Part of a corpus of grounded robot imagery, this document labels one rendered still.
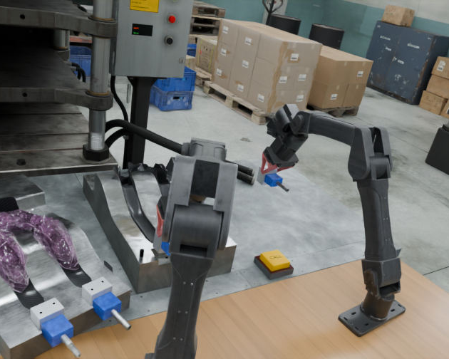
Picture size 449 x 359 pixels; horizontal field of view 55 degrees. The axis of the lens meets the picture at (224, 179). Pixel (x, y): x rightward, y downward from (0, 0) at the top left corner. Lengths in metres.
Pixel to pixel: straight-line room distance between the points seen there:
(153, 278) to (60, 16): 0.91
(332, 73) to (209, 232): 4.98
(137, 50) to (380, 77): 6.79
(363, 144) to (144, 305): 0.63
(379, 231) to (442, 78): 6.69
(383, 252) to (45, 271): 0.77
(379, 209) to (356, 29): 8.42
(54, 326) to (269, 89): 4.22
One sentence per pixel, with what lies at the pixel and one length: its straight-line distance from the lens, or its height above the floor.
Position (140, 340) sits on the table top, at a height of 0.80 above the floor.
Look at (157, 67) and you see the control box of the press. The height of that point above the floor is 1.11.
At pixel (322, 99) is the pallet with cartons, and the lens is 5.59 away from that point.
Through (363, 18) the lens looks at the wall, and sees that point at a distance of 9.35.
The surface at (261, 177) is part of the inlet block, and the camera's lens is 1.43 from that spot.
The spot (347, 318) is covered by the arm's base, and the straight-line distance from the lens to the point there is 1.15.
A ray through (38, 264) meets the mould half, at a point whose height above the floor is 0.88.
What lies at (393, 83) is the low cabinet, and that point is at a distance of 8.06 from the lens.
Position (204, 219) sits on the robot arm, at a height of 1.20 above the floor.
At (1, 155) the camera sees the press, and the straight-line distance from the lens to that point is 1.72.
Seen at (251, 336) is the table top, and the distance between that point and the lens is 1.03.
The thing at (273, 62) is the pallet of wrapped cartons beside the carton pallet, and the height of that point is 0.68.
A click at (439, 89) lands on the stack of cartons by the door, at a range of 7.74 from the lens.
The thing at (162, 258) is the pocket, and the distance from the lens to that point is 1.08.
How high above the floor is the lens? 1.52
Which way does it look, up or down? 26 degrees down
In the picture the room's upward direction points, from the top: 11 degrees clockwise
